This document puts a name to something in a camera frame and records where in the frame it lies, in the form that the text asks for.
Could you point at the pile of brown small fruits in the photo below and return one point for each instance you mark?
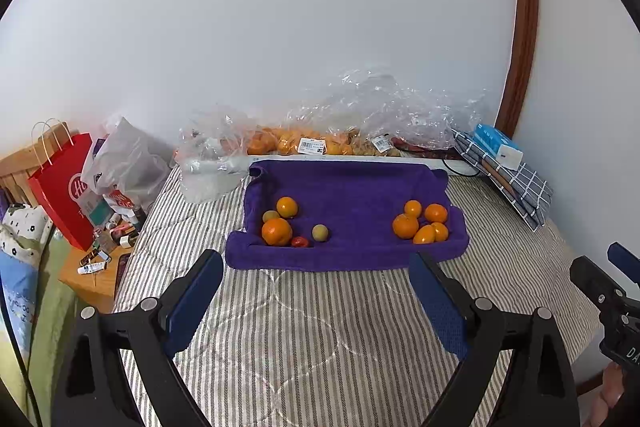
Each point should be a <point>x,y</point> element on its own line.
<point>365,146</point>

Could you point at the brown wooden door frame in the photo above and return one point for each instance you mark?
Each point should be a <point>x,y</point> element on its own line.
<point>525,7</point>

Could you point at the striped quilt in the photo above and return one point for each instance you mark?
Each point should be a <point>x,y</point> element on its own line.
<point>310,332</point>

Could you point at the green sheet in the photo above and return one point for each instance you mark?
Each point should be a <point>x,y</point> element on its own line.
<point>50,307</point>

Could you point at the blue printed cloth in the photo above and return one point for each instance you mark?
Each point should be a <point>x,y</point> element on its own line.
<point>17,297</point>

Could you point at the checkered dark blue cloth bag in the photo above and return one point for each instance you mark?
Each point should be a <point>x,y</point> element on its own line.
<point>530,192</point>

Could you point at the crumpled clear plastic bag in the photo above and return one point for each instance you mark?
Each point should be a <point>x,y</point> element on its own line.
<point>210,142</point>

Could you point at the red paper bag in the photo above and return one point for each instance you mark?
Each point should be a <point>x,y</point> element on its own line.
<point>60,197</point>

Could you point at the cluster of small bottles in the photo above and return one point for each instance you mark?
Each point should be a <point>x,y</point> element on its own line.
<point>117,232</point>

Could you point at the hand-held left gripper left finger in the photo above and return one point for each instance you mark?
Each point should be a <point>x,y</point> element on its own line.
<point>195,297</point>

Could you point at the oblong orange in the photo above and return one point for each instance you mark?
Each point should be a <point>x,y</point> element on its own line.
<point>423,235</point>

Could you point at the small orange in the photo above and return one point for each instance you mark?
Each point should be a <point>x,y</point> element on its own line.
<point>442,232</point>
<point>413,208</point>

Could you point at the small red tomato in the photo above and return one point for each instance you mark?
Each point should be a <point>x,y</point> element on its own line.
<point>300,242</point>

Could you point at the pack of dark red fruits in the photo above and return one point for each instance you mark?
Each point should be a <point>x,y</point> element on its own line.
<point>425,149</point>

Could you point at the white pillow black dots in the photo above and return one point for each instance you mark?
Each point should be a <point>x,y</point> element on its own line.
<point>22,227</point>

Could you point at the pile of bagged oranges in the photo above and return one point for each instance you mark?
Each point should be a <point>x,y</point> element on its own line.
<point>280,142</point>

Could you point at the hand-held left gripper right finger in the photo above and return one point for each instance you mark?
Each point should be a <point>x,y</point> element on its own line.
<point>440,302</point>

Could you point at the purple towel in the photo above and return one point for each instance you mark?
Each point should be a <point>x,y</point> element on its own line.
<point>355,207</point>

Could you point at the white plastic bag red print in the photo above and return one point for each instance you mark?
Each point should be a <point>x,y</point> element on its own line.
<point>130,162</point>

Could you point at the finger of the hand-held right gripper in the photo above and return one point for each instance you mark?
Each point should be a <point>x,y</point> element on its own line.
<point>625,261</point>
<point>592,279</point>

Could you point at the wooden nightstand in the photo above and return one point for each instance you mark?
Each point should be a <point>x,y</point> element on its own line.
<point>95,287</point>

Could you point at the wooden headboard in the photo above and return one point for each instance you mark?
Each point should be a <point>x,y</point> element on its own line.
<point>15,172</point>

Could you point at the person's right hand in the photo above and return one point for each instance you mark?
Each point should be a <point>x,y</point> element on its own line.
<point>612,384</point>

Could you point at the blue white tissue box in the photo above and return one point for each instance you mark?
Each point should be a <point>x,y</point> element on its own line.
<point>500,147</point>

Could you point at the medium orange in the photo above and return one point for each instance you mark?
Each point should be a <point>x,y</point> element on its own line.
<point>404,226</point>
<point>287,207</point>
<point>436,212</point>

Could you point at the large orange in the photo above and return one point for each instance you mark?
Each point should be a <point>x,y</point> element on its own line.
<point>276,231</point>

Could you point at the green round fruit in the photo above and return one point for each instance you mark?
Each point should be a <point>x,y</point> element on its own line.
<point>320,233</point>
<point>270,215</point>

